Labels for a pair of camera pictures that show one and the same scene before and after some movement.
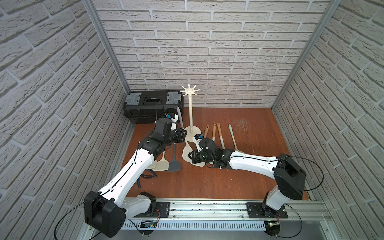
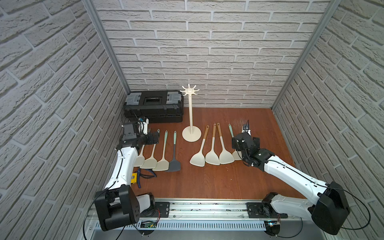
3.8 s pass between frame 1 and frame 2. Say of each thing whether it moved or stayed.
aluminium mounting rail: stayed
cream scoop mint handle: moved
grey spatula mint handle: stayed
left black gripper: moved
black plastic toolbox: stayed
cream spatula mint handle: stayed
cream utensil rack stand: stayed
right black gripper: moved
